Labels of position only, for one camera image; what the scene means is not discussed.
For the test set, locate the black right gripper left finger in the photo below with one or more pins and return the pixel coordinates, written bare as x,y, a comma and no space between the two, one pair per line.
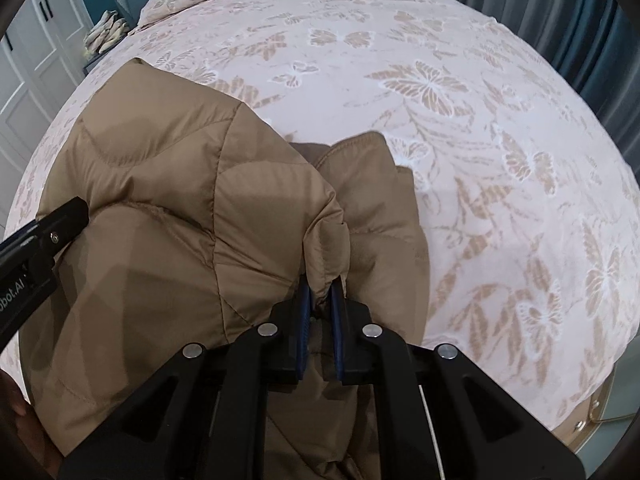
202,415

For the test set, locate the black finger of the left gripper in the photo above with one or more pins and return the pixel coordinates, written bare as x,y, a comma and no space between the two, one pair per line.
53,231

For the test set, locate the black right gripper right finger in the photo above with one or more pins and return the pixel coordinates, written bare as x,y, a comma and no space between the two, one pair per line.
437,414

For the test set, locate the tan quilted puffer coat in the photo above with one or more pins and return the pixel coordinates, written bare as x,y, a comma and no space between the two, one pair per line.
201,218

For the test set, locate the white wardrobe with doors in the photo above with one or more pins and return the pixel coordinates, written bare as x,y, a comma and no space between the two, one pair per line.
42,63

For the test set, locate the pink floral bedspread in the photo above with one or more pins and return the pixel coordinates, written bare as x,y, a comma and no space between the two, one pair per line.
530,213

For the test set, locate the stack of folded cream cloths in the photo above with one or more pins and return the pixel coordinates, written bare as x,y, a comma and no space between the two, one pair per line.
105,34

